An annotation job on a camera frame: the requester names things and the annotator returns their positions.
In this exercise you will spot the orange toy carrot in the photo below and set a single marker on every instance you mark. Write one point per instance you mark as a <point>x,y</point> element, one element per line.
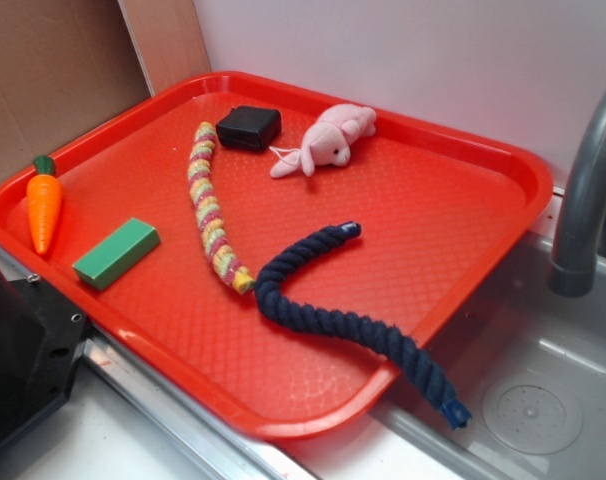
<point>44,196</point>

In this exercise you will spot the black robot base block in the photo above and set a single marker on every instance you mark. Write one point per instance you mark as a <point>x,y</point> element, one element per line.
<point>42,336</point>

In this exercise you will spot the pink plush bunny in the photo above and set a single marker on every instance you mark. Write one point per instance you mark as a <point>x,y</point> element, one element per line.
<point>327,142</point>

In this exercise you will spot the black square box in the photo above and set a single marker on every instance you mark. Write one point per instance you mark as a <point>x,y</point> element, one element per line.
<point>249,128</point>

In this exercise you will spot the red plastic tray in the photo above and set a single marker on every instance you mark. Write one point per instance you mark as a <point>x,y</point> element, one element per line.
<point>438,210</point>

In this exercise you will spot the green wooden block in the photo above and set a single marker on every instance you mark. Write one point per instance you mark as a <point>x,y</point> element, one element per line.
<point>117,253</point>

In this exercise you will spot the grey sink faucet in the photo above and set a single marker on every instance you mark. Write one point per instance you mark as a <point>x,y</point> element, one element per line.
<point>580,235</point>

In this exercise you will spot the grey plastic sink basin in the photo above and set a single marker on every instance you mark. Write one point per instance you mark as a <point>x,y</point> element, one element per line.
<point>530,366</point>

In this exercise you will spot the brown cardboard panel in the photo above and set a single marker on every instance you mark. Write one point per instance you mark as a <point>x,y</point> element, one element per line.
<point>66,67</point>

